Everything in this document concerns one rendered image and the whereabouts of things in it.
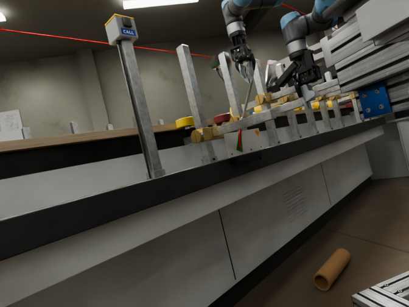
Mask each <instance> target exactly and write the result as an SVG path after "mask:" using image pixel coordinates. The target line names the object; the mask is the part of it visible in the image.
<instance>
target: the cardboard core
mask: <svg viewBox="0 0 409 307"><path fill-rule="evenodd" d="M350 260H351V255H350V253H349V252H348V251H347V250H345V249H337V250H336V251H335V252H334V253H333V254H332V256H331V257H330V258H329V259H328V260H327V261H326V262H325V263H324V264H323V266H322V267H321V268H320V269H319V270H318V272H317V273H316V274H315V275H314V276H313V283H314V285H315V286H316V287H317V288H318V289H320V290H322V291H327V290H328V289H329V288H330V287H331V286H332V284H333V283H334V281H335V280H336V279H337V278H338V276H339V275H340V274H341V272H342V271H343V269H344V268H345V267H346V265H347V264H348V262H350Z"/></svg>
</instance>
